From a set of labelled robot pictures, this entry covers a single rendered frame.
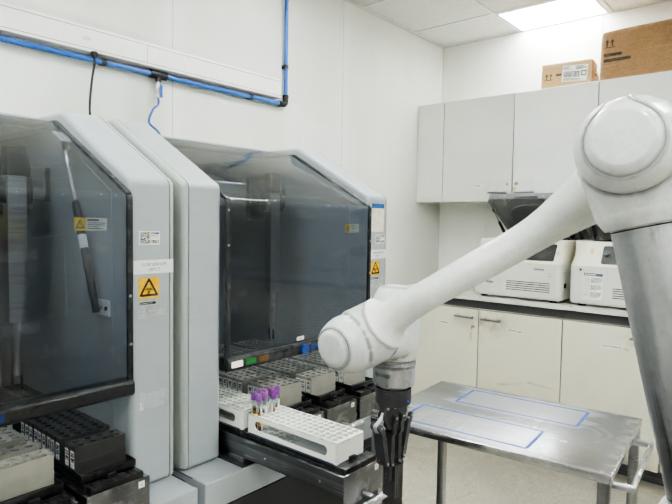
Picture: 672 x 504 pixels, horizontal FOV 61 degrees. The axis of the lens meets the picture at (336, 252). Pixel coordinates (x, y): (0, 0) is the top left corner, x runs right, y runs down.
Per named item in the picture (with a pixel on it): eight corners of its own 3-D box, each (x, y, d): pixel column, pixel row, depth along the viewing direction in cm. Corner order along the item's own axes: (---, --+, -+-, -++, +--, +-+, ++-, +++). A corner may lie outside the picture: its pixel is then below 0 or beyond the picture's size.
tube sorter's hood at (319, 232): (122, 342, 176) (121, 136, 173) (266, 319, 223) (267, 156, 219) (228, 373, 143) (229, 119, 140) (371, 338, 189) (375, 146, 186)
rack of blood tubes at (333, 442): (246, 436, 143) (246, 412, 143) (275, 426, 150) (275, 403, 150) (336, 471, 124) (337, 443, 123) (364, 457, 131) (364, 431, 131)
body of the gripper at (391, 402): (390, 377, 125) (389, 418, 126) (367, 385, 119) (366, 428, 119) (419, 384, 120) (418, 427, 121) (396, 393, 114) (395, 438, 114)
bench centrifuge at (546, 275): (471, 294, 359) (474, 193, 355) (514, 287, 405) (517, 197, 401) (559, 304, 321) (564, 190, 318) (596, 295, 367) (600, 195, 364)
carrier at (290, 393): (297, 399, 168) (297, 379, 167) (302, 401, 166) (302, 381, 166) (268, 409, 159) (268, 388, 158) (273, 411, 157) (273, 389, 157)
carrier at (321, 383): (330, 388, 179) (331, 370, 179) (335, 390, 178) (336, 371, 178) (305, 396, 170) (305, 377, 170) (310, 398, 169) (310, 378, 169)
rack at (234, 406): (174, 408, 163) (174, 387, 163) (203, 400, 171) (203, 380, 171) (242, 434, 144) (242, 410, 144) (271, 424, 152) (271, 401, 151)
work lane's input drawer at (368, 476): (161, 430, 165) (161, 400, 164) (201, 418, 175) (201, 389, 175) (359, 517, 118) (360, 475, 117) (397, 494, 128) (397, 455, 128)
